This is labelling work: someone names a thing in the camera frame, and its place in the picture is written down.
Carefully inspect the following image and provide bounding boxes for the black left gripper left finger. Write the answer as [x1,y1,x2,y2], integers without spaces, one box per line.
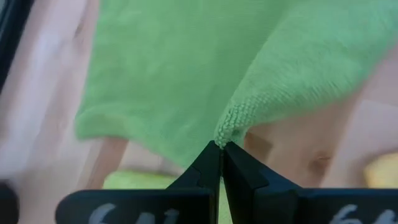
[55,140,222,224]

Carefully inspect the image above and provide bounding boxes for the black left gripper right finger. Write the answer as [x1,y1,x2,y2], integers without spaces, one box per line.
[223,141,398,224]

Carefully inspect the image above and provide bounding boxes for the yellow microfiber towel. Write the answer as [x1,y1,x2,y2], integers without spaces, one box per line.
[363,152,398,189]

